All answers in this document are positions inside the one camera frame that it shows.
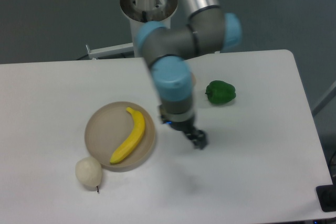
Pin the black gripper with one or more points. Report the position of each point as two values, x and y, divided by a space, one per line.
196 136

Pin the yellow banana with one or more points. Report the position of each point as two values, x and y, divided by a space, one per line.
134 138

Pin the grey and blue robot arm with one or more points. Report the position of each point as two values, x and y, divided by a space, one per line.
166 52

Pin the beige round plate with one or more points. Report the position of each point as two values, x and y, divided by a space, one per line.
109 127

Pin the green bell pepper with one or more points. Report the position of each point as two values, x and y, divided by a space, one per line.
219 92

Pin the orange bread roll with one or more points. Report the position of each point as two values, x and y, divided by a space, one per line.
193 80

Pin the white pear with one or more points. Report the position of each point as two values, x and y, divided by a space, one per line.
88 171

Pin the black box at edge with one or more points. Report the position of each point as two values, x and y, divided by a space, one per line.
326 197

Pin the white metal bracket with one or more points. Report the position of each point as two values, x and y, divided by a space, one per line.
112 52

